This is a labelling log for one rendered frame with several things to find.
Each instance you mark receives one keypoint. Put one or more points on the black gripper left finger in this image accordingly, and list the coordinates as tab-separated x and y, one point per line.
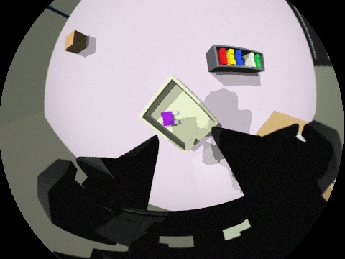
132	173

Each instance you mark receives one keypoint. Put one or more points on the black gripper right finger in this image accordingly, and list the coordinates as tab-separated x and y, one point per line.
248	156

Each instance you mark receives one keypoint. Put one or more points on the violet blade fuse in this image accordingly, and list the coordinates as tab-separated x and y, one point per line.
168	118

